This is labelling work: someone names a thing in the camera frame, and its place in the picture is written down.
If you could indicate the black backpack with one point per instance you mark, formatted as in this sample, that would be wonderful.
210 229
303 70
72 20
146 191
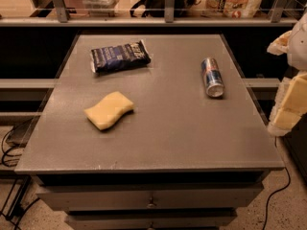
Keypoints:
157 8

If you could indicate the printed shopping bag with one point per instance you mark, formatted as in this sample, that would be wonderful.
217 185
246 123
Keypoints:
231 8

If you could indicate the grey drawer cabinet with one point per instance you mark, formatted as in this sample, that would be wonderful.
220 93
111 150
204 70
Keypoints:
176 135

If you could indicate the yellow sponge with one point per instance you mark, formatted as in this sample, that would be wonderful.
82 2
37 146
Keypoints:
109 110

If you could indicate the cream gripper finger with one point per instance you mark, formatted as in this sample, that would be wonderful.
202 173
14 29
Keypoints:
290 105
280 45

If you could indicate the grey metal railing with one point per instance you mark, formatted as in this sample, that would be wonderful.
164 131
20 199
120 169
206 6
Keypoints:
72 13

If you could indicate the grey drawer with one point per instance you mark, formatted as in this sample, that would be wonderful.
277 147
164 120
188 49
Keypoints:
103 198
153 220

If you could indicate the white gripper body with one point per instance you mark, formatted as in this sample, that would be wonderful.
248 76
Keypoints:
298 50

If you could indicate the upper grey drawer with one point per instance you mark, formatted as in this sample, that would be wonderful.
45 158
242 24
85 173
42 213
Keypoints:
103 198

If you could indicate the dark blue snack bag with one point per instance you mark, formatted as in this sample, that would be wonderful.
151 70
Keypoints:
121 57

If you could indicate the lower grey drawer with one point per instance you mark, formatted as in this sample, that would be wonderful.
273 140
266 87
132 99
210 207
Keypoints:
153 220

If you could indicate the red bull can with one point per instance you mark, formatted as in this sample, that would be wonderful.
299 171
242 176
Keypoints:
214 86

